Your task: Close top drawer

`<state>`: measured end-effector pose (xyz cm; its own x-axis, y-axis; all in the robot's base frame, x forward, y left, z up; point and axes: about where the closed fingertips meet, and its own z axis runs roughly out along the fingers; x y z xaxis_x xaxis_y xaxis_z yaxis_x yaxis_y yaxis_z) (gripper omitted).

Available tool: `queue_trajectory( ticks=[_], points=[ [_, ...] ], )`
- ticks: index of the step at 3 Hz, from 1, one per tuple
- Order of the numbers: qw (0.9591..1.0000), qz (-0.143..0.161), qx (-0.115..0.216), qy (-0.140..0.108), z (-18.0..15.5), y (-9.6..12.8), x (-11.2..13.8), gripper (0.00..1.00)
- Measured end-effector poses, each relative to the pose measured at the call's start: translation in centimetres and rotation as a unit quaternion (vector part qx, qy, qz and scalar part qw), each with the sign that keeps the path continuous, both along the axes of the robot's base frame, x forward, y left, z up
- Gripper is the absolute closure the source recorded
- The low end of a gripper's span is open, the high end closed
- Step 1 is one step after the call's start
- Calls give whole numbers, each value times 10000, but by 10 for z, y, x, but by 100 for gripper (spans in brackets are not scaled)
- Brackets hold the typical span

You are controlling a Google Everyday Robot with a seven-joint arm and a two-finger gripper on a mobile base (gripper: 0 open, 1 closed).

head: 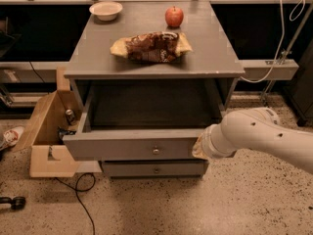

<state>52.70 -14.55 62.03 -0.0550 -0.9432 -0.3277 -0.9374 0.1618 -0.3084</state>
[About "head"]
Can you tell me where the grey top drawer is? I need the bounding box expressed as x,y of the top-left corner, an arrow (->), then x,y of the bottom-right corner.
65,78 -> 221,162

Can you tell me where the grey drawer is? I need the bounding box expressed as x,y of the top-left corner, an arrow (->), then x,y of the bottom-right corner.
102,160 -> 208,178
65,78 -> 221,162

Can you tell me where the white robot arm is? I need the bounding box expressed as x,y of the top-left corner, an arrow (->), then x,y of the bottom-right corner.
192,108 -> 313,173

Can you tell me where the grey lower drawer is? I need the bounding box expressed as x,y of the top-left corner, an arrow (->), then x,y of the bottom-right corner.
102,160 -> 208,178

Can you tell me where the grey wooden cabinet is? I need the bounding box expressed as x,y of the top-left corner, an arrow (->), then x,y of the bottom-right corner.
64,0 -> 246,178

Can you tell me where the brown chip bag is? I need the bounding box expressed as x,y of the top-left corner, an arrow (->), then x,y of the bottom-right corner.
110,31 -> 192,63

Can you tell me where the red apple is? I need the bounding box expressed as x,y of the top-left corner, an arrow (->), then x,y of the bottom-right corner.
165,6 -> 184,27

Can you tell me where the metal soda can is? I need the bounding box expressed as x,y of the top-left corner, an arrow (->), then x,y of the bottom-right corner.
65,109 -> 76,125

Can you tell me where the dark crumpled snack bag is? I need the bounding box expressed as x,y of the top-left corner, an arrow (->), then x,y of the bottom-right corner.
58,127 -> 75,140

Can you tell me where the wooden box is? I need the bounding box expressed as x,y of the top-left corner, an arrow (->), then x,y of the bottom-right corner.
14,67 -> 81,177

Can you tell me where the white bowl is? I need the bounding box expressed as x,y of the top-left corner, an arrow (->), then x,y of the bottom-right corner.
89,1 -> 123,22

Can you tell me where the red white shoe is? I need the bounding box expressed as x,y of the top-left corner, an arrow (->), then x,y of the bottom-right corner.
0,126 -> 24,151

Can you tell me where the black caster wheel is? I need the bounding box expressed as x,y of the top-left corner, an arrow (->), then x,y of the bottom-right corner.
0,197 -> 26,211

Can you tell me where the black floor cable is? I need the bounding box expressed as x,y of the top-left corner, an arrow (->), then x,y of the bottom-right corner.
54,172 -> 97,235

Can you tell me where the white cable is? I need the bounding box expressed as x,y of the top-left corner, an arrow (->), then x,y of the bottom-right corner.
240,0 -> 307,84

